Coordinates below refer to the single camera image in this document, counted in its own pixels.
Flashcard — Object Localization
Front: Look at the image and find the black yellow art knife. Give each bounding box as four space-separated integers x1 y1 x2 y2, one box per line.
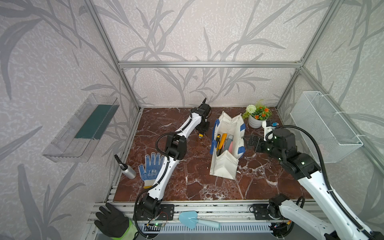
216 134 221 144

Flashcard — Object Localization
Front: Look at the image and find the orange art knife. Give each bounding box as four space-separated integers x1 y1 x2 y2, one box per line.
217 133 228 152

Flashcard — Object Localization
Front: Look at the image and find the grey art knife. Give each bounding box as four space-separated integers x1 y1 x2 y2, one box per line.
224 135 233 151

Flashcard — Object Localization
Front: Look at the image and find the white Doraemon tote pouch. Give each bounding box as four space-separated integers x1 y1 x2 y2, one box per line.
210 112 246 180

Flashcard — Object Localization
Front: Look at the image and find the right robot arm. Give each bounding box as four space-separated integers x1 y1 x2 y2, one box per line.
244 125 384 240

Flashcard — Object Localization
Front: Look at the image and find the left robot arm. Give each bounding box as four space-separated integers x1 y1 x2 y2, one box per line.
135 99 212 219

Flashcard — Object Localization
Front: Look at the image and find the white power adapter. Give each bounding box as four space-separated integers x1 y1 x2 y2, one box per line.
262 120 279 141

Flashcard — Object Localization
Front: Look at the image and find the potted artificial flower plant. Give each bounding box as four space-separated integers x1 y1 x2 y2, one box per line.
242 99 272 129

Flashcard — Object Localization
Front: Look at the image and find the blue dotted work glove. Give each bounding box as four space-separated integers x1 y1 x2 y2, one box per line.
139 152 165 189

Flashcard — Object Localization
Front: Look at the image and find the light blue trowel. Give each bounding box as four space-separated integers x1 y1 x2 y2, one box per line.
179 211 221 229

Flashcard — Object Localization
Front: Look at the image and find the black and green glove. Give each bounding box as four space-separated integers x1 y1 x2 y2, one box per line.
94 203 139 240

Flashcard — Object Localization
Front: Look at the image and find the white wire mesh basket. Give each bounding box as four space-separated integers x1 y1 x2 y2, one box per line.
291 91 363 163

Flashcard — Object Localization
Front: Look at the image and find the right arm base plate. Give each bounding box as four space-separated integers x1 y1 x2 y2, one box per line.
249 204 272 221

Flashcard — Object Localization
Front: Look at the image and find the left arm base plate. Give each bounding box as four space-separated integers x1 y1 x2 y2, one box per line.
134 204 175 221

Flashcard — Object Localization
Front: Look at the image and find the clear plastic wall bin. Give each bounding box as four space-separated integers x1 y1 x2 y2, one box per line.
42 94 120 163

